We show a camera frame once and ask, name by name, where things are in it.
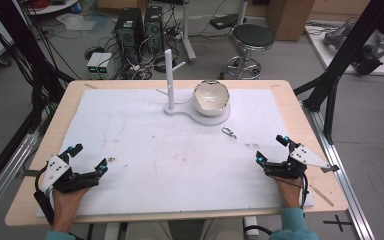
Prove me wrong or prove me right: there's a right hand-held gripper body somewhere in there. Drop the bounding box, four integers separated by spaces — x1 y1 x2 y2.
263 143 341 180

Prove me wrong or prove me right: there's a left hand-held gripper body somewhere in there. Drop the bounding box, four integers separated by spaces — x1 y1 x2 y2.
41 154 100 194

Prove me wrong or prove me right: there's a person's left hand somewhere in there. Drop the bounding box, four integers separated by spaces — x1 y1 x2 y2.
51 186 93 234

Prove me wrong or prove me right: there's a person's right hand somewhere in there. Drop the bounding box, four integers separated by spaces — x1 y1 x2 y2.
272 175 305 210

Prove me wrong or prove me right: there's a light wooden table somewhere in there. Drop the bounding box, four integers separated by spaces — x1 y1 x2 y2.
4 79 349 228

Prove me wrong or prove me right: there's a thin wooden stick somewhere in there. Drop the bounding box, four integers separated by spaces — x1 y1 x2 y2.
309 183 335 208

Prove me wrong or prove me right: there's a silver carabiner clip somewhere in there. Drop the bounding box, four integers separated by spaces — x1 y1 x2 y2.
221 126 238 140

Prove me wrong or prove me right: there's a white foam mat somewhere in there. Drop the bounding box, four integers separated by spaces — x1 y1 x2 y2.
35 87 315 218

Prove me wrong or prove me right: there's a white eggshell-shaped bowl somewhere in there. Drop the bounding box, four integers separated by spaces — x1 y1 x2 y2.
192 79 231 118

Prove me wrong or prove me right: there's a white power supply unit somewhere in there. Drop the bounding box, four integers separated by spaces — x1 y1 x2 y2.
96 52 118 80
86 51 104 80

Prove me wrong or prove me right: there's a black round stool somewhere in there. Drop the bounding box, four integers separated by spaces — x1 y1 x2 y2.
221 23 276 80

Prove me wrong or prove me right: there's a white branched hanger stand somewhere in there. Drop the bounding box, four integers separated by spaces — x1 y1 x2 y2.
155 48 232 127

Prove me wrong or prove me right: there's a grey machine on white board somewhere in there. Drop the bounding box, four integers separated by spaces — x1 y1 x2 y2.
304 18 384 78

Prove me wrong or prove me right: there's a brown cardboard box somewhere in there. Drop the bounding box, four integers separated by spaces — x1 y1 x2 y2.
265 0 316 42

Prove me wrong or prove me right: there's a black computer tower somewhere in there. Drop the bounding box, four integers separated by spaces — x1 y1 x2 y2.
144 4 165 54
113 7 146 64

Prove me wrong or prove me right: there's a flat black box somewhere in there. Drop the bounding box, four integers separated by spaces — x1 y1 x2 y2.
209 13 248 30

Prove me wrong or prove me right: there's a white table leg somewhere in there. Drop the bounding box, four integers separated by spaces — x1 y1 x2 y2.
179 0 198 64

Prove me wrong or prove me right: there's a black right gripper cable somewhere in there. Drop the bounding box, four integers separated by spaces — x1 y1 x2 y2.
273 174 310 211

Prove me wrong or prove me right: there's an aluminium rail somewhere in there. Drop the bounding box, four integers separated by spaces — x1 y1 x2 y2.
301 101 376 240
0 131 41 228

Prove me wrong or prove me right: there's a black metal frame strut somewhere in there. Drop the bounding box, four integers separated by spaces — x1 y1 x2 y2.
293 0 384 145
0 0 81 134

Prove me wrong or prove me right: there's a bundle of floor cables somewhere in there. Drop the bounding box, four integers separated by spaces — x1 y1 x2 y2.
113 33 188 80

